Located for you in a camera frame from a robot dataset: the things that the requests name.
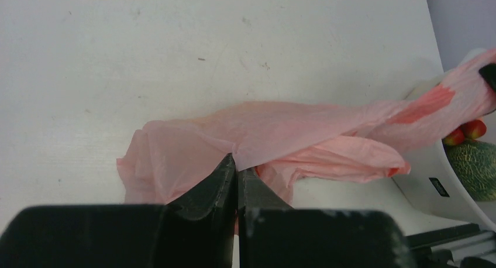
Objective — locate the green fake melon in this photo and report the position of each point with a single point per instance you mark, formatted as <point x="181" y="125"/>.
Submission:
<point x="473" y="162"/>

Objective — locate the white plastic basket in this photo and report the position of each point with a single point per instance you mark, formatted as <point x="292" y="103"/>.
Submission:
<point x="438" y="181"/>

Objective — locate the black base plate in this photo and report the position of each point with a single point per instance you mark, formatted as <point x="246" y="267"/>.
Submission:
<point x="458" y="246"/>

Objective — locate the red fake cherry bunch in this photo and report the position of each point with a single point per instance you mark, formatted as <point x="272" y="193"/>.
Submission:
<point x="470" y="130"/>

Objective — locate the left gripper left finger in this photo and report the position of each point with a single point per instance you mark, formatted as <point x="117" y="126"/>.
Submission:
<point x="194" y="230"/>

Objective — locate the pink plastic bag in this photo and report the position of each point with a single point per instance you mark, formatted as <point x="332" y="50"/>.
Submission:
<point x="285" y="141"/>

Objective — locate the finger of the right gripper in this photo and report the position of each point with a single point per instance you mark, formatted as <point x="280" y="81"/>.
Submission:
<point x="488" y="74"/>

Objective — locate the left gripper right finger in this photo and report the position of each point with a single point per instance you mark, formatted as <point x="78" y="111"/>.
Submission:
<point x="273" y="234"/>

